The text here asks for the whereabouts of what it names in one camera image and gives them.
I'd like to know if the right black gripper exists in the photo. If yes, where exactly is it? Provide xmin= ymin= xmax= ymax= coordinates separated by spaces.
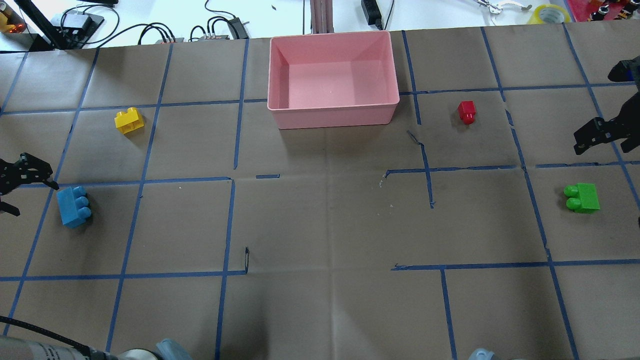
xmin=573 ymin=59 xmax=640 ymax=155

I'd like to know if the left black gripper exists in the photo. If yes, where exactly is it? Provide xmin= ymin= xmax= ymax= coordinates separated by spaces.
xmin=0 ymin=152 xmax=60 ymax=217

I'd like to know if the blue toy block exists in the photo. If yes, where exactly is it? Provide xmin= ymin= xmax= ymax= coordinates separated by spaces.
xmin=55 ymin=186 xmax=93 ymax=229

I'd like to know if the green toy block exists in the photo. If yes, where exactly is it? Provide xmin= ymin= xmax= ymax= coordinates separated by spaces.
xmin=563 ymin=183 xmax=601 ymax=214

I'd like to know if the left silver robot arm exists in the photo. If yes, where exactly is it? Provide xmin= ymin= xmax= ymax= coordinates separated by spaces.
xmin=0 ymin=152 xmax=191 ymax=360

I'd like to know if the pink plastic box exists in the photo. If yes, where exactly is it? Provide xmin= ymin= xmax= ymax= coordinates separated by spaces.
xmin=267 ymin=30 xmax=400 ymax=130

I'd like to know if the red tray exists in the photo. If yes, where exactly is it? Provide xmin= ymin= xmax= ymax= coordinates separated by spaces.
xmin=565 ymin=0 xmax=640 ymax=23

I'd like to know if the yellow toy block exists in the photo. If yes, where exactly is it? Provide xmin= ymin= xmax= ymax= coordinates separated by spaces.
xmin=114 ymin=107 xmax=145 ymax=135

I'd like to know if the yellow tape roll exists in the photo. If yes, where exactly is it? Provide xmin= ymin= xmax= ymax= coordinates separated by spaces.
xmin=526 ymin=3 xmax=571 ymax=25

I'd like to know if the red toy block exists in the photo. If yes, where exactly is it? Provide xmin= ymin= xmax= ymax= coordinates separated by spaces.
xmin=457 ymin=100 xmax=477 ymax=126

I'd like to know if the black power adapter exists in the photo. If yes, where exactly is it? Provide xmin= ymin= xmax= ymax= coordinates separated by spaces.
xmin=360 ymin=0 xmax=383 ymax=30

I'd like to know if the aluminium frame post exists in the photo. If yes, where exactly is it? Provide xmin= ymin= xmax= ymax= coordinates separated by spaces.
xmin=310 ymin=0 xmax=334 ymax=34

